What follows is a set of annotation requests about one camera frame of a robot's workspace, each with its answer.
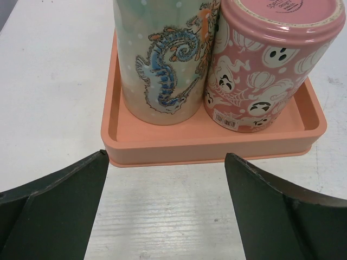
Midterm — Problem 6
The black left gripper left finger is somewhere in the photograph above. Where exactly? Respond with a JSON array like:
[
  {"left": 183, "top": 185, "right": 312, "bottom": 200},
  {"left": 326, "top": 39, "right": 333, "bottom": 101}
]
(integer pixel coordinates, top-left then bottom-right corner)
[{"left": 1, "top": 150, "right": 109, "bottom": 259}]

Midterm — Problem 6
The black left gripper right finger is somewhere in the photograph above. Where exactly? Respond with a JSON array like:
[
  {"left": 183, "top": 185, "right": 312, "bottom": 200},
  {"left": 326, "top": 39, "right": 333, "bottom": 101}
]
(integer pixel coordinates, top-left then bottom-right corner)
[{"left": 224, "top": 153, "right": 346, "bottom": 259}]

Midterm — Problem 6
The pink ghost pumpkin mug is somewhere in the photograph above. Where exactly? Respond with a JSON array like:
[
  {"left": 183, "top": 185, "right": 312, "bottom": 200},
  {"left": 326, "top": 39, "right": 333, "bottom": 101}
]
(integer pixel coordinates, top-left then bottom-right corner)
[{"left": 204, "top": 0, "right": 346, "bottom": 133}]

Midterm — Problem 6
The cream seahorse mug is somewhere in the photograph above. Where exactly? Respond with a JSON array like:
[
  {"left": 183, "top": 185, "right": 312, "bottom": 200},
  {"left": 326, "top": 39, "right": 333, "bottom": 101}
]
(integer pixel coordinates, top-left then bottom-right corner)
[{"left": 113, "top": 1, "right": 220, "bottom": 125}]

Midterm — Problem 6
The salmon plastic tray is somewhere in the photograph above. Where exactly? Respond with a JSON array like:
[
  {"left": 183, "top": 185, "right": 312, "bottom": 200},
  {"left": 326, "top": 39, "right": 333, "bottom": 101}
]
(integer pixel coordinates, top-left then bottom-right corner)
[{"left": 101, "top": 43, "right": 327, "bottom": 167}]

